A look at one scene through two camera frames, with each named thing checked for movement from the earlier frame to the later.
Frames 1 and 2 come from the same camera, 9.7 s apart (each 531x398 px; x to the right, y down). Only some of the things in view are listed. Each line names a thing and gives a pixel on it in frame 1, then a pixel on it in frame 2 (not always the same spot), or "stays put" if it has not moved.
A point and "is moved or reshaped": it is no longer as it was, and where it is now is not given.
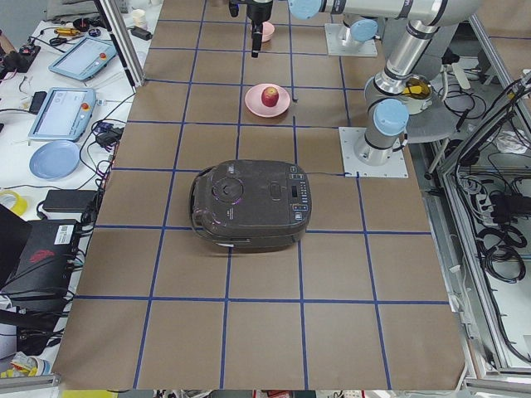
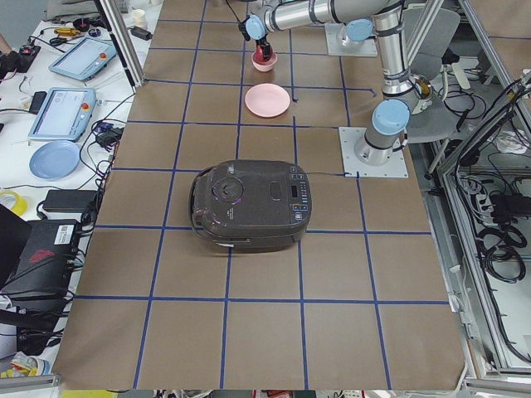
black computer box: x=40 y=284 stays put
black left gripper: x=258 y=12 to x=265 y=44
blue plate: x=54 y=160 stays put
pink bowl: x=268 y=30 is moved or reshaped
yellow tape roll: x=21 y=205 stays put
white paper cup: x=139 y=18 stays put
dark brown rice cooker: x=251 y=203 stays put
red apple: x=270 y=96 is moved or reshaped
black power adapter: x=73 y=201 stays put
